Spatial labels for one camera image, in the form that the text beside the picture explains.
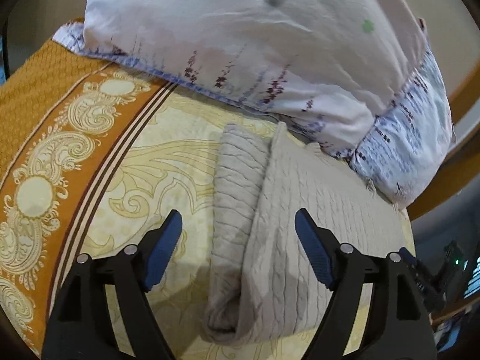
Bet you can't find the upper floral white pillow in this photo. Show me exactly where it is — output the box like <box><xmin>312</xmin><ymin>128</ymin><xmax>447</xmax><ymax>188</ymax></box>
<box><xmin>54</xmin><ymin>0</ymin><xmax>427</xmax><ymax>155</ymax></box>

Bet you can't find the yellow floral bed sheet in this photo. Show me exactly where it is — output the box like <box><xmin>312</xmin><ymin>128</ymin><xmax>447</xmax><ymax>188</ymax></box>
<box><xmin>1</xmin><ymin>41</ymin><xmax>313</xmax><ymax>359</ymax></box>

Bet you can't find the lower pink floral pillow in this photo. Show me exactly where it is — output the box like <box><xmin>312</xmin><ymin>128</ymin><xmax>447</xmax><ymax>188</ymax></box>
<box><xmin>349</xmin><ymin>45</ymin><xmax>454</xmax><ymax>210</ymax></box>

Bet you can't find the beige cable-knit sweater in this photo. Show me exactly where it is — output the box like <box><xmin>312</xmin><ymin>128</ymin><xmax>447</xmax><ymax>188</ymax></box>
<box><xmin>203</xmin><ymin>124</ymin><xmax>408</xmax><ymax>346</ymax></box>

